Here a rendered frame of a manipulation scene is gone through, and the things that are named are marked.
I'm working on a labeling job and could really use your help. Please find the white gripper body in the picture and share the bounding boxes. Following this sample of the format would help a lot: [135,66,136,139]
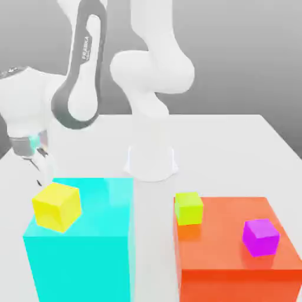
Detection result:
[21,152,57,188]

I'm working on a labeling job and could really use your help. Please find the small yellow cube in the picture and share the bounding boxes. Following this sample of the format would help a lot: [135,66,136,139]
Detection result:
[31,182,83,234]

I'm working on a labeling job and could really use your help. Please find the small lime green cube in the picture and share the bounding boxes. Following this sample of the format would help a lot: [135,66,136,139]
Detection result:
[174,192,204,227]

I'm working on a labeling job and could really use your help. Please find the small magenta cube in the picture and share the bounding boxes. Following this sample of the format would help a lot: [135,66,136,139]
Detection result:
[242,218,281,258]

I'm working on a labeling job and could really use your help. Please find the large cyan box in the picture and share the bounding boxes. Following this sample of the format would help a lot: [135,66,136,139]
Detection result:
[22,177,136,302]

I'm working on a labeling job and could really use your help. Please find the large orange box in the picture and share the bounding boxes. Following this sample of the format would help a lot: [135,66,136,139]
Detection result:
[173,196,302,302]

